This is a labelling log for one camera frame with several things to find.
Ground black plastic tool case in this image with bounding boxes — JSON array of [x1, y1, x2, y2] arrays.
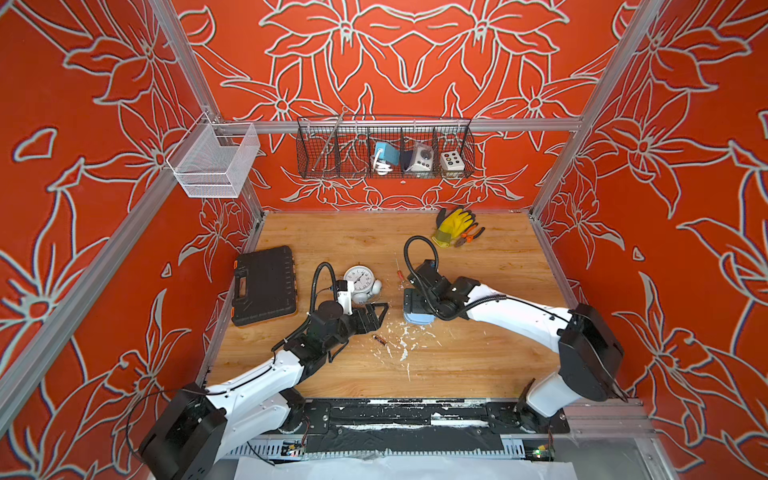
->
[[231, 246, 297, 327]]

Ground clear plastic wall bin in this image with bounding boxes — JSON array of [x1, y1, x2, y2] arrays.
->
[[167, 123, 261, 199]]

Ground white grey device in basket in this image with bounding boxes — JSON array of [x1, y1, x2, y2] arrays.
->
[[400, 142, 434, 178]]

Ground light blue square alarm clock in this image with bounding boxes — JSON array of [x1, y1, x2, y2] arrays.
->
[[403, 288, 435, 326]]

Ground yellow work glove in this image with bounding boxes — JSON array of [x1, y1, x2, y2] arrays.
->
[[432, 207, 476, 248]]

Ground blue white item in basket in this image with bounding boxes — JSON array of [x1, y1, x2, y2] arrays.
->
[[371, 142, 400, 176]]

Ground white twin-bell alarm clock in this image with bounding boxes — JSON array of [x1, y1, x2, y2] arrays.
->
[[344, 265, 383, 304]]

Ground orange handled pliers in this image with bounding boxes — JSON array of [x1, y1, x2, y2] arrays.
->
[[454, 223, 485, 248]]

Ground black wire wall basket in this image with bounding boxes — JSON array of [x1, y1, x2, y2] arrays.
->
[[295, 114, 476, 180]]

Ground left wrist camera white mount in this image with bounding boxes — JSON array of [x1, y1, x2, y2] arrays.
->
[[335, 280, 354, 315]]

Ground white button box in basket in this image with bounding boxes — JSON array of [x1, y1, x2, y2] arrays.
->
[[440, 150, 465, 179]]

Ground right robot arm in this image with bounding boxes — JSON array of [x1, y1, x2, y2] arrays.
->
[[403, 235, 628, 433]]

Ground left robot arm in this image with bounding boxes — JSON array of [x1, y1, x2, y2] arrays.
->
[[133, 279, 389, 479]]

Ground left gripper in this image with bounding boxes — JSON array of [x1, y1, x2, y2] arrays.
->
[[323, 304, 389, 356]]

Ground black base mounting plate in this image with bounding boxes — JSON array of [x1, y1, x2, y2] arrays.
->
[[241, 398, 570, 462]]

